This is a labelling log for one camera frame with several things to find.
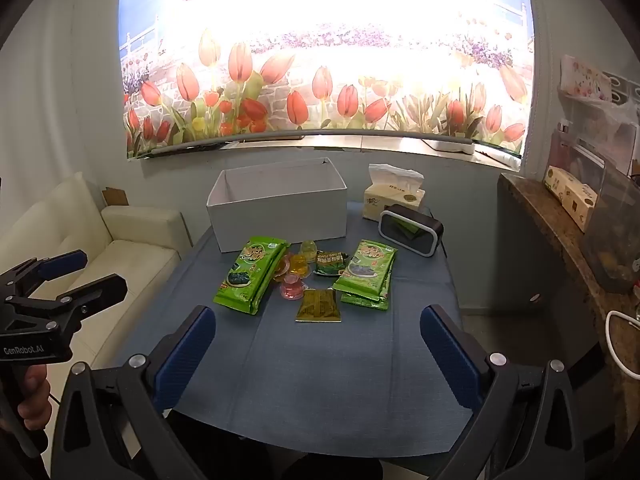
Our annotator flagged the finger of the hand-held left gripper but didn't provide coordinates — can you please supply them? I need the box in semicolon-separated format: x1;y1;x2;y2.
55;273;129;327
0;249;89;302

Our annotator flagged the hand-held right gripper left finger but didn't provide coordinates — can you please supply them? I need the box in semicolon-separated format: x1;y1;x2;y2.
50;305;217;480

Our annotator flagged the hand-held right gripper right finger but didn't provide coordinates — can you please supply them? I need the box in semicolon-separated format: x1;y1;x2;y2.
420;304;587;480

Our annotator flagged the green seaweed snack packet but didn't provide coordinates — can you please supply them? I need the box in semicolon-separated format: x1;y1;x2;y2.
250;242;292;316
213;237;291;315
341;252;398;312
332;240;397;301

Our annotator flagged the olive brown snack packet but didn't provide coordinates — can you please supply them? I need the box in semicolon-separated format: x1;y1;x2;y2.
295;288;343;322

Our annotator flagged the dark green small snack packet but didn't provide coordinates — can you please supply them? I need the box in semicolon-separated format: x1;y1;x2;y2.
312;250;348;278

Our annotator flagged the white cardboard box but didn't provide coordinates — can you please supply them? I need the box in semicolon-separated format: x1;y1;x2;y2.
206;156;349;254

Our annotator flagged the person's left hand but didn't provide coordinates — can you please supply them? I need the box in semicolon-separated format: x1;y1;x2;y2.
17;362;51;423

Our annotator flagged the white leather sofa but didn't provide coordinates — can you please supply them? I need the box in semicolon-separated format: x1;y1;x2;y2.
0;171;193;376

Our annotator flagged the black white digital clock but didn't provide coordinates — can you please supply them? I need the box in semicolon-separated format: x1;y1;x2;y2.
378;204;445;258

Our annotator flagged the blue tablecloth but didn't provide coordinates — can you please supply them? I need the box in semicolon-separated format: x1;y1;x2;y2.
112;200;483;458

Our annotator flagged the brown granite counter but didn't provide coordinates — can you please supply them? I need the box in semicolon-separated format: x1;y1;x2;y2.
497;172;640;456

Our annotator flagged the beige tissue pack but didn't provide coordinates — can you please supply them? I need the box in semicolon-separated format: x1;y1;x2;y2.
362;163;427;222

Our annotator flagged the beige printed carton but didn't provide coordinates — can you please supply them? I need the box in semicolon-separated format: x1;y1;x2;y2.
544;165;598;233

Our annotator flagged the clear plastic container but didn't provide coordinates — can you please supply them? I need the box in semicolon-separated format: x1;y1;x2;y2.
580;160;640;295

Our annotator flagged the white flat object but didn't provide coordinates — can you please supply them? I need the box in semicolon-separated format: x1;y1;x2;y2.
422;137;476;156

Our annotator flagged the window sill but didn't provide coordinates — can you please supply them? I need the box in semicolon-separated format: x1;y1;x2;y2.
145;130;523;168

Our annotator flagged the clear plastic bag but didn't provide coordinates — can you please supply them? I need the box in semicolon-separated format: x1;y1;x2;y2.
575;95;640;171

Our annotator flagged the floral printed pouch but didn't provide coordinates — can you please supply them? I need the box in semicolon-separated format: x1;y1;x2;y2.
559;54;613;103

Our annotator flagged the tulip printed roller blind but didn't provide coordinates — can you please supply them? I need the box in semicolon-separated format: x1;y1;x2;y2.
119;0;535;161

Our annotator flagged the white cable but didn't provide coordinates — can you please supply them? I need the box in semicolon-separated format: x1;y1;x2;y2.
604;310;640;381

